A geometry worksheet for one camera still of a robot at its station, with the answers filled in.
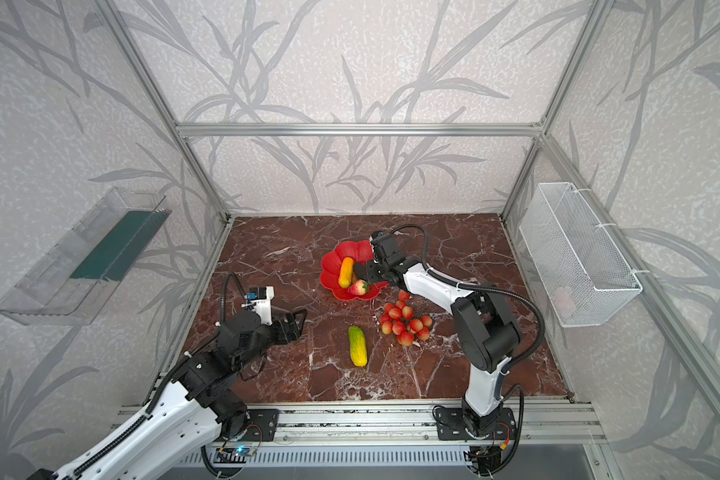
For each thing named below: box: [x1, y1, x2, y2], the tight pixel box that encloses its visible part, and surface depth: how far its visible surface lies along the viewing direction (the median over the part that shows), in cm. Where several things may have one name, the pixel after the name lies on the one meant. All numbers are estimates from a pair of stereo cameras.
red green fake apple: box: [350, 279, 370, 296], surface depth 96 cm
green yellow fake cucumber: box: [348, 326, 368, 367], surface depth 85 cm
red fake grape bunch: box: [380, 290, 433, 347], surface depth 88 cm
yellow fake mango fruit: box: [338, 257, 354, 289], surface depth 102 cm
